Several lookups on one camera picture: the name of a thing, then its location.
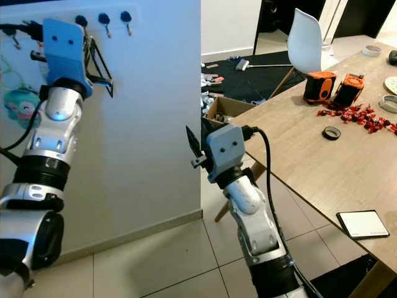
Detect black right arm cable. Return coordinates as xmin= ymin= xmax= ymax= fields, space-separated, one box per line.
xmin=244 ymin=125 xmax=326 ymax=298

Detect white patterned plate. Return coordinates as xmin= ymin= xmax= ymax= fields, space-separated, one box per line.
xmin=383 ymin=76 xmax=397 ymax=95

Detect large black rug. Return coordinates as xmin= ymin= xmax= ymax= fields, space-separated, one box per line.
xmin=310 ymin=253 xmax=379 ymax=298

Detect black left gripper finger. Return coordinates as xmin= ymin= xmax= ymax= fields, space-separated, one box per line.
xmin=87 ymin=36 xmax=114 ymax=81
xmin=93 ymin=73 xmax=115 ymax=98

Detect black tape ring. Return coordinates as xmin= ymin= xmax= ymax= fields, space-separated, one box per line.
xmin=322 ymin=126 xmax=342 ymax=140

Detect pile of red wrapped candies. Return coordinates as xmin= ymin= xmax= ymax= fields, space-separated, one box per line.
xmin=316 ymin=104 xmax=397 ymax=134

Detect small black rug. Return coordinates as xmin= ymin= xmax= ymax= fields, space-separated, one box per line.
xmin=202 ymin=50 xmax=311 ymax=103

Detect white tablet black frame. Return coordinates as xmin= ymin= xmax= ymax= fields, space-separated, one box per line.
xmin=336 ymin=210 xmax=390 ymax=240

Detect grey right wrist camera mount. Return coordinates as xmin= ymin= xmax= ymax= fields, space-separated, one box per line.
xmin=206 ymin=124 xmax=246 ymax=182

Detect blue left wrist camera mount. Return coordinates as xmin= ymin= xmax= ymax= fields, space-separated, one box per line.
xmin=42 ymin=17 xmax=94 ymax=99

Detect white tape roll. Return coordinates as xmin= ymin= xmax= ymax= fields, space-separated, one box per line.
xmin=362 ymin=45 xmax=382 ymax=58

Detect open cardboard box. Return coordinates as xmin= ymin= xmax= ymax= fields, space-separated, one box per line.
xmin=205 ymin=94 xmax=239 ymax=125

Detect white shell chair wooden legs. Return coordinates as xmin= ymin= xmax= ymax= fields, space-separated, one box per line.
xmin=270 ymin=7 xmax=323 ymax=100

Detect wooden dining table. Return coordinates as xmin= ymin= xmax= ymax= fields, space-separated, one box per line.
xmin=214 ymin=43 xmax=397 ymax=298

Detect grey round bowl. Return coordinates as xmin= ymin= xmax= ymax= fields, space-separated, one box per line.
xmin=378 ymin=94 xmax=397 ymax=114

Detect white floor mop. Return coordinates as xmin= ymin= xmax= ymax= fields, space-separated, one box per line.
xmin=234 ymin=59 xmax=292 ymax=71

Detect white wall hook rail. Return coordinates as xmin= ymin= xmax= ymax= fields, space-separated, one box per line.
xmin=0 ymin=3 xmax=142 ymax=33

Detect teal plush keychain green ring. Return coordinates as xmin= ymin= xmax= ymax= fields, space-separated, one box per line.
xmin=0 ymin=56 xmax=42 ymax=129

